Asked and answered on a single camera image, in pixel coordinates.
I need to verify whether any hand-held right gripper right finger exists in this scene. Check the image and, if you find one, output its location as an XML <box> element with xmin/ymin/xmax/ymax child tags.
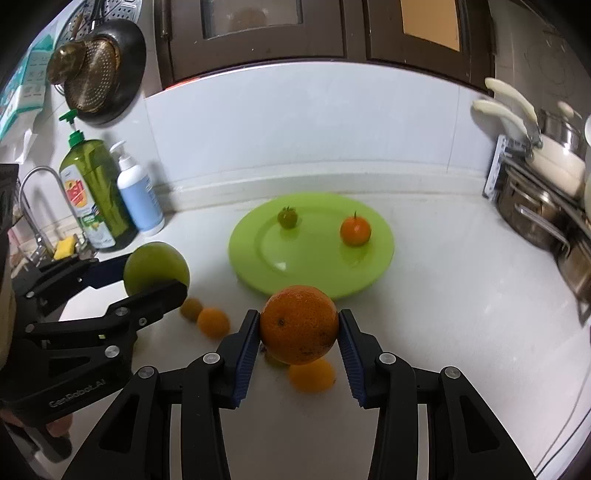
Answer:
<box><xmin>337</xmin><ymin>308</ymin><xmax>539</xmax><ymax>480</ymax></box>

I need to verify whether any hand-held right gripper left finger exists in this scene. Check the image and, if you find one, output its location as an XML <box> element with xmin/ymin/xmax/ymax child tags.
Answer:
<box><xmin>62</xmin><ymin>309</ymin><xmax>262</xmax><ymax>480</ymax></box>

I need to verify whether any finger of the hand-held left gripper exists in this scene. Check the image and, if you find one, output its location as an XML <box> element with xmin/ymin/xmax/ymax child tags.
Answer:
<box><xmin>25</xmin><ymin>279</ymin><xmax>188</xmax><ymax>365</ymax></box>
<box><xmin>13</xmin><ymin>253</ymin><xmax>131</xmax><ymax>320</ymax></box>

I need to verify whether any large green citrus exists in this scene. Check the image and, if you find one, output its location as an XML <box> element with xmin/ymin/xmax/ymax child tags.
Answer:
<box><xmin>123</xmin><ymin>241</ymin><xmax>191</xmax><ymax>297</ymax></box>

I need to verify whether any large orange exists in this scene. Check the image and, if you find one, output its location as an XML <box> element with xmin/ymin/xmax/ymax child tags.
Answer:
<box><xmin>259</xmin><ymin>285</ymin><xmax>339</xmax><ymax>365</ymax></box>

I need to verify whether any green plate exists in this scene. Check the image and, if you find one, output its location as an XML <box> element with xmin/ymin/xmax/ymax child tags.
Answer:
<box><xmin>228</xmin><ymin>193</ymin><xmax>396</xmax><ymax>301</ymax></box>

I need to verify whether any person's left hand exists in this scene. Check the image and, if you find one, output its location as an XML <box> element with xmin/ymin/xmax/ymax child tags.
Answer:
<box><xmin>46</xmin><ymin>413</ymin><xmax>75</xmax><ymax>438</ymax></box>

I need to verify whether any small greenish orange tangerine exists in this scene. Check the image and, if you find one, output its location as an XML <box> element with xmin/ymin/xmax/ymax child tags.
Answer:
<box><xmin>179</xmin><ymin>298</ymin><xmax>204</xmax><ymax>321</ymax></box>

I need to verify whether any white blue pump bottle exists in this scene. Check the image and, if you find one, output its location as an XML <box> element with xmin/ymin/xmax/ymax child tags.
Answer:
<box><xmin>110</xmin><ymin>141</ymin><xmax>165</xmax><ymax>237</ymax></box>

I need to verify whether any steel kitchen faucet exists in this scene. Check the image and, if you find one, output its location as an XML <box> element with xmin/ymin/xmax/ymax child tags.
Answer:
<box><xmin>18</xmin><ymin>166</ymin><xmax>90</xmax><ymax>261</ymax></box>

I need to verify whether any green dish soap bottle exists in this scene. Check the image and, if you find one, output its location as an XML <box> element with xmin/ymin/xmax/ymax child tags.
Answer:
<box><xmin>58</xmin><ymin>110</ymin><xmax>139</xmax><ymax>252</ymax></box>

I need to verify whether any orange tangerine with stem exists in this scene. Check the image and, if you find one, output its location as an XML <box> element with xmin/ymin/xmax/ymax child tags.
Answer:
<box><xmin>340</xmin><ymin>211</ymin><xmax>372</xmax><ymax>247</ymax></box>

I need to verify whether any teal white packet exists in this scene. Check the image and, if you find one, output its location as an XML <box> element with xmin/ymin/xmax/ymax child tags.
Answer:
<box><xmin>0</xmin><ymin>37</ymin><xmax>58</xmax><ymax>139</ymax></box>

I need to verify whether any brass colander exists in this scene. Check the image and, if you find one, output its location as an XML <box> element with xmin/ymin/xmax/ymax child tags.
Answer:
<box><xmin>46</xmin><ymin>39</ymin><xmax>122</xmax><ymax>114</ymax></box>

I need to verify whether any black wok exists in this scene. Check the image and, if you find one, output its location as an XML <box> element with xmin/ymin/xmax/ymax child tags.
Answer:
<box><xmin>62</xmin><ymin>18</ymin><xmax>147</xmax><ymax>126</ymax></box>

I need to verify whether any stainless steel pot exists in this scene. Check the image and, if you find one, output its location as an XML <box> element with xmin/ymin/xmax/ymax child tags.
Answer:
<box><xmin>556</xmin><ymin>231</ymin><xmax>591</xmax><ymax>325</ymax></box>
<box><xmin>496</xmin><ymin>159</ymin><xmax>572</xmax><ymax>251</ymax></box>

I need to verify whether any white pot rack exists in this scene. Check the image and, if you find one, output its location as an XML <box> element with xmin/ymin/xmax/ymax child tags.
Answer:
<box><xmin>482</xmin><ymin>135</ymin><xmax>527</xmax><ymax>202</ymax></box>

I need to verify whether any steel steamer tray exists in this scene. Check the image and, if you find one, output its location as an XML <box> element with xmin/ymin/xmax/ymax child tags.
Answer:
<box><xmin>60</xmin><ymin>0</ymin><xmax>144</xmax><ymax>43</ymax></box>

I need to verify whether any brown cabinet door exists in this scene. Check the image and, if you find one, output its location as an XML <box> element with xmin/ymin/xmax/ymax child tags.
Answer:
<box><xmin>154</xmin><ymin>0</ymin><xmax>366</xmax><ymax>90</ymax></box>
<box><xmin>365</xmin><ymin>0</ymin><xmax>497</xmax><ymax>89</ymax></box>

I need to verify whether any steel pot with lid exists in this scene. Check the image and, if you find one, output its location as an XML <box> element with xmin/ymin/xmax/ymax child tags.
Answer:
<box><xmin>538</xmin><ymin>100</ymin><xmax>588</xmax><ymax>155</ymax></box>

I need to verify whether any white saucepan cream handle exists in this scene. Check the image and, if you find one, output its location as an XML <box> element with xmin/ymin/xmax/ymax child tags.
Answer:
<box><xmin>472</xmin><ymin>99</ymin><xmax>587</xmax><ymax>198</ymax></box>

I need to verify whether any cream pan handle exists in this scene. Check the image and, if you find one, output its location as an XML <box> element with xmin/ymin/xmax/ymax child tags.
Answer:
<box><xmin>485</xmin><ymin>78</ymin><xmax>539</xmax><ymax>124</ymax></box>

